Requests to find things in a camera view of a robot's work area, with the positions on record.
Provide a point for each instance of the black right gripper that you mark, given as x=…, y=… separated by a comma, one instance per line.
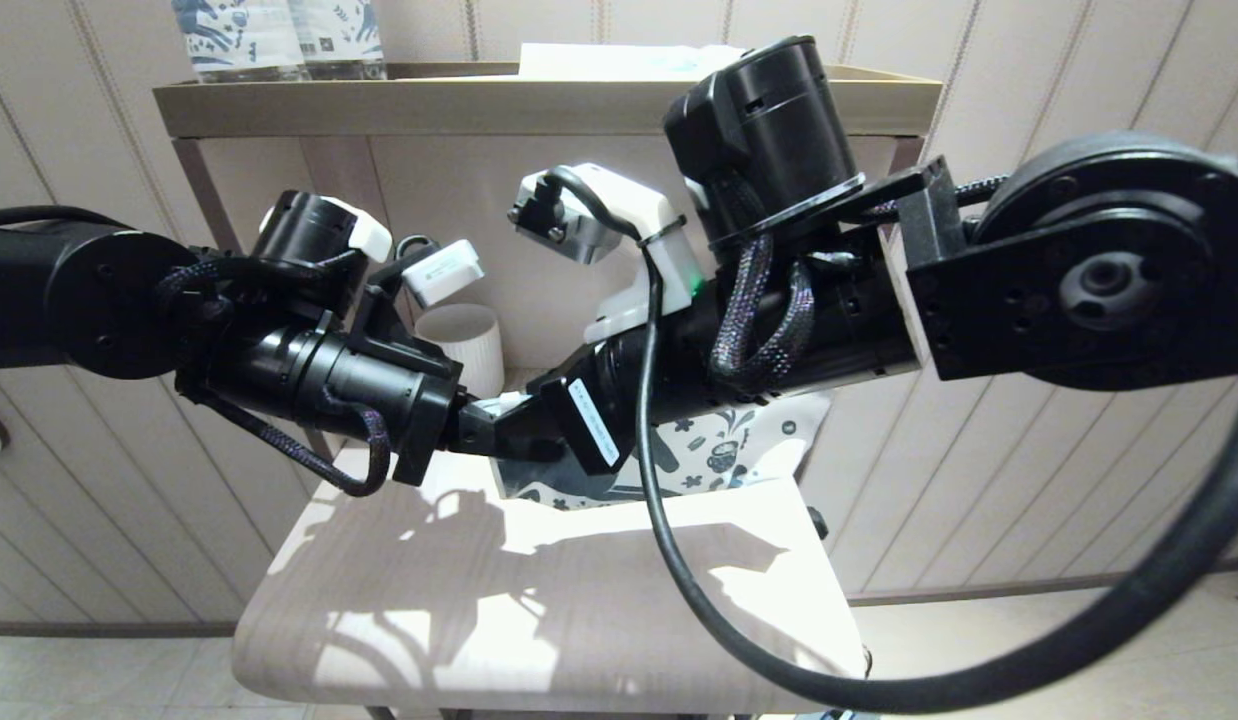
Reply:
x=604, y=400

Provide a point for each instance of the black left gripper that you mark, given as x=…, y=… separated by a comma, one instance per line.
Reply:
x=419, y=410

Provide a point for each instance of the horse print plastic pouch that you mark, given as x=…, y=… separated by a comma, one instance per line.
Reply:
x=739, y=450

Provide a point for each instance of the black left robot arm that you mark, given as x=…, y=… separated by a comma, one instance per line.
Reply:
x=79, y=290

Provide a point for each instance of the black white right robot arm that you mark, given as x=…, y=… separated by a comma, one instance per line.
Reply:
x=1059, y=280

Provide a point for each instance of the white ribbed ceramic mug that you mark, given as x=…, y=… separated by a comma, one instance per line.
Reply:
x=474, y=345

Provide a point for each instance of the beige wooden shelf unit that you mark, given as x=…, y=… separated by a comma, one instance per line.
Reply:
x=539, y=110

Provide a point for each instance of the small black plug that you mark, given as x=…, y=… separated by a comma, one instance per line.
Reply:
x=817, y=522

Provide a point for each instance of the white packet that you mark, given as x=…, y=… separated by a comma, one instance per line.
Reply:
x=599, y=62

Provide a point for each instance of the water bottle blue print label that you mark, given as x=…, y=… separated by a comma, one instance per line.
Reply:
x=339, y=35

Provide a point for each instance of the patterned pouches on top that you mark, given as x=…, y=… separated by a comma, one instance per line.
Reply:
x=234, y=40

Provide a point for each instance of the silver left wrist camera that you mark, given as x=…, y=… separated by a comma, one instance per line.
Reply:
x=441, y=270

